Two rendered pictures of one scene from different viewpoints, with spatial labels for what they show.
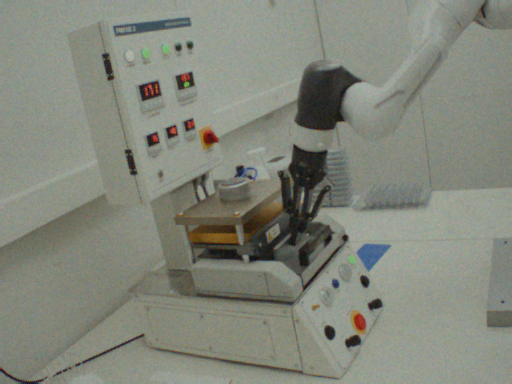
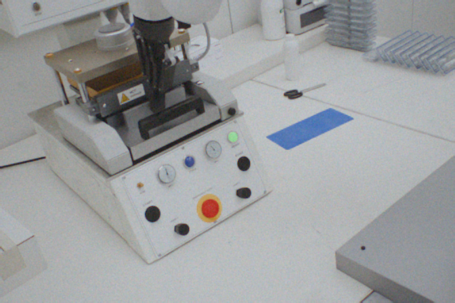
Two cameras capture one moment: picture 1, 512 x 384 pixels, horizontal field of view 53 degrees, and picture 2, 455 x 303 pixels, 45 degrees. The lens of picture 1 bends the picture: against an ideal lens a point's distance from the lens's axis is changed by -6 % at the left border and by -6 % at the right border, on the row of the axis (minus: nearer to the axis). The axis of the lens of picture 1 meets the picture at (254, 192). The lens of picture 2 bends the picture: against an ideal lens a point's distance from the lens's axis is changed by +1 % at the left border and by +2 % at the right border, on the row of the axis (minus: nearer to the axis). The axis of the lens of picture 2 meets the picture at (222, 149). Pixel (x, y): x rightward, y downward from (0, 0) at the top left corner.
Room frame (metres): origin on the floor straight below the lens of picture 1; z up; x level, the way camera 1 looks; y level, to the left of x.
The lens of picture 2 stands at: (0.27, -0.64, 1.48)
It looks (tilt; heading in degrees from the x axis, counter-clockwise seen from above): 30 degrees down; 26
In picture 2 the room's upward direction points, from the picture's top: 10 degrees counter-clockwise
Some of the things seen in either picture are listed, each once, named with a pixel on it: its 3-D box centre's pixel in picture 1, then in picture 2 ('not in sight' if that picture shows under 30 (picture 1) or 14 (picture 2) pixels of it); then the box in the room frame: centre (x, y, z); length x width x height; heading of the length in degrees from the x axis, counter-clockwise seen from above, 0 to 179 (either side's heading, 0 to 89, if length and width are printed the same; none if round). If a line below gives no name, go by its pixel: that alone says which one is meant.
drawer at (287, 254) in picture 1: (264, 250); (141, 106); (1.21, 0.00, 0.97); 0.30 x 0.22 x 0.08; 58
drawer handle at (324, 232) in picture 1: (315, 244); (172, 116); (1.14, -0.11, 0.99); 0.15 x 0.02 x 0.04; 148
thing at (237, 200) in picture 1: (232, 204); (120, 49); (1.27, 0.06, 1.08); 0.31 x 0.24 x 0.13; 148
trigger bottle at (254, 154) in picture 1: (261, 179); (272, 3); (2.11, -0.04, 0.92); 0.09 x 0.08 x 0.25; 110
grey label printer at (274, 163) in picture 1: (270, 178); (294, 1); (2.24, -0.08, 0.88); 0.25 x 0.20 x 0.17; 55
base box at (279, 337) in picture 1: (264, 295); (152, 148); (1.25, 0.03, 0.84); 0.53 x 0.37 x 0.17; 58
